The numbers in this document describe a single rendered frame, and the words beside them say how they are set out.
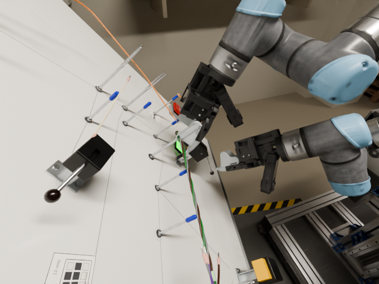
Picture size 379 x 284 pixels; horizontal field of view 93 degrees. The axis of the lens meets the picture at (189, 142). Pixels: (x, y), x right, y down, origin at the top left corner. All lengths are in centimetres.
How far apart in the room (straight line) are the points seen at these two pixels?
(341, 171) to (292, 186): 154
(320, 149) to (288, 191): 153
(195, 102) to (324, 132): 28
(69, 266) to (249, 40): 42
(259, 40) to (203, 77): 12
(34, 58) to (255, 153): 50
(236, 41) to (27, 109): 35
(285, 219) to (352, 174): 109
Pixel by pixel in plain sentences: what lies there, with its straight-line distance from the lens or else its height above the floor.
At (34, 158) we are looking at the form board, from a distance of 30.
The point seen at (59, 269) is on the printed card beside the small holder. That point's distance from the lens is 27.
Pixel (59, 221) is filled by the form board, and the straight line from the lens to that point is 28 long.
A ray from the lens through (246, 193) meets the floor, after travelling 183.
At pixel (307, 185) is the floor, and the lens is 213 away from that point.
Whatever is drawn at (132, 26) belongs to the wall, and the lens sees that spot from 208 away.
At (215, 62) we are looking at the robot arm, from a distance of 40.
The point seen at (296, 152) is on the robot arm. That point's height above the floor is 122.
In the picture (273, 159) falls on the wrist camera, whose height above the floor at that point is 117.
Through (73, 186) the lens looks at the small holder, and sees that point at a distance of 30.
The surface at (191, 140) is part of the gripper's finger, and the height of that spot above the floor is 122.
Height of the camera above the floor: 152
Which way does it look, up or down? 44 degrees down
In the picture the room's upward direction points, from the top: straight up
